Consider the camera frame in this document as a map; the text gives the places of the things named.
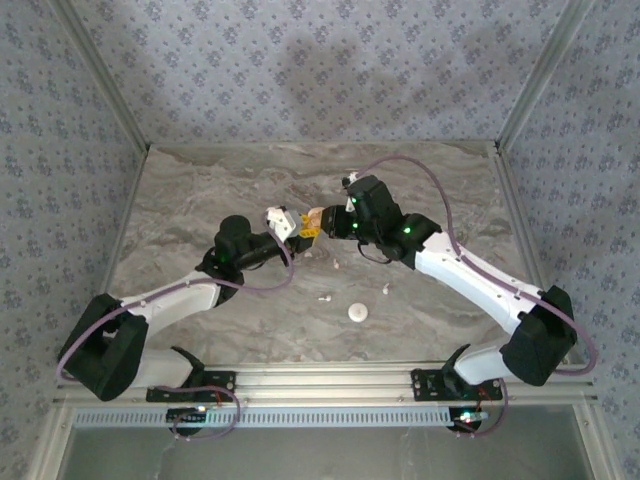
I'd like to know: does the black controller board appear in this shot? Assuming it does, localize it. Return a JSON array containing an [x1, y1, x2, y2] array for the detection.
[[166, 406, 210, 437], [448, 407, 490, 434]]

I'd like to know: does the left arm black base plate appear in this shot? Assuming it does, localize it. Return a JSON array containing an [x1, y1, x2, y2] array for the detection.
[[145, 368, 237, 404]]

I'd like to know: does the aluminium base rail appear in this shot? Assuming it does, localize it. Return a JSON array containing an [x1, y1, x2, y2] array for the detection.
[[52, 363, 599, 404]]

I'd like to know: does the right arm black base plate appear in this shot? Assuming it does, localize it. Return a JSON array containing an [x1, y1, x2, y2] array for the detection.
[[409, 367, 504, 403]]

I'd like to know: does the grey slotted cable duct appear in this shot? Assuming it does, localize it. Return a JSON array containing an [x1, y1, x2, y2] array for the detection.
[[72, 405, 491, 430]]

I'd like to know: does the aluminium corner post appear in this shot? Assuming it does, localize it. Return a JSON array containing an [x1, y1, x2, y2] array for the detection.
[[493, 0, 599, 154], [49, 0, 152, 154]]

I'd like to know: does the aluminium frame leg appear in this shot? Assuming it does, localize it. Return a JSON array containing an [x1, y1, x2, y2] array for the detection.
[[27, 404, 74, 480], [572, 404, 619, 480]]

